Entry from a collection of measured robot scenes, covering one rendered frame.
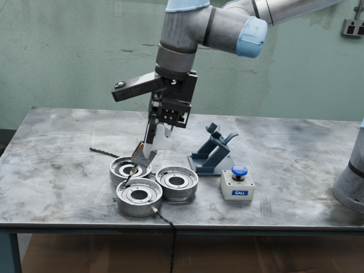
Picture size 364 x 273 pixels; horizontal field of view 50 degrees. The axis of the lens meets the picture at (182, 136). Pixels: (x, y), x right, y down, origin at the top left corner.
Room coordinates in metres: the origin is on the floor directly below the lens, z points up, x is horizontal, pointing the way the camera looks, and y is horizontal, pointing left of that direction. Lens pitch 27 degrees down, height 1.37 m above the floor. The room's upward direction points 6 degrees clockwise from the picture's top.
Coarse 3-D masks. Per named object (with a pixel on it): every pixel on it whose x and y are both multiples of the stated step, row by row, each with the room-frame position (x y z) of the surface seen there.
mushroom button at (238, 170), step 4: (232, 168) 0.82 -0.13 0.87; (236, 168) 0.82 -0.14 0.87; (240, 168) 0.82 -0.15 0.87; (244, 168) 0.82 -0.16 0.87; (232, 172) 0.82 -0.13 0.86; (236, 172) 0.81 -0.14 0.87; (240, 172) 0.81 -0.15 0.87; (244, 172) 0.81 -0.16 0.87; (236, 176) 0.82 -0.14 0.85; (240, 176) 0.82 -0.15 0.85
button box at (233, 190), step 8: (224, 176) 0.83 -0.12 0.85; (232, 176) 0.82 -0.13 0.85; (248, 176) 0.84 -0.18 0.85; (224, 184) 0.81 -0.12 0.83; (232, 184) 0.79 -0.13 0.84; (240, 184) 0.80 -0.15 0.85; (248, 184) 0.80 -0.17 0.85; (224, 192) 0.80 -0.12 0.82; (232, 192) 0.79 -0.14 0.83; (240, 192) 0.79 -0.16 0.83; (248, 192) 0.79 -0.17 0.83; (232, 200) 0.79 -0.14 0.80; (240, 200) 0.79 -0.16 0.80; (248, 200) 0.80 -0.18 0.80
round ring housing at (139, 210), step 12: (132, 180) 0.78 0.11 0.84; (144, 180) 0.79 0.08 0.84; (120, 192) 0.74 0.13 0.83; (132, 192) 0.75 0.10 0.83; (144, 192) 0.75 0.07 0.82; (156, 192) 0.75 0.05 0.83; (120, 204) 0.70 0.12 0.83; (132, 204) 0.68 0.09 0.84; (144, 204) 0.69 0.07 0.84; (156, 204) 0.71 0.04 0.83; (132, 216) 0.69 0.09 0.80; (144, 216) 0.69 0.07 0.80
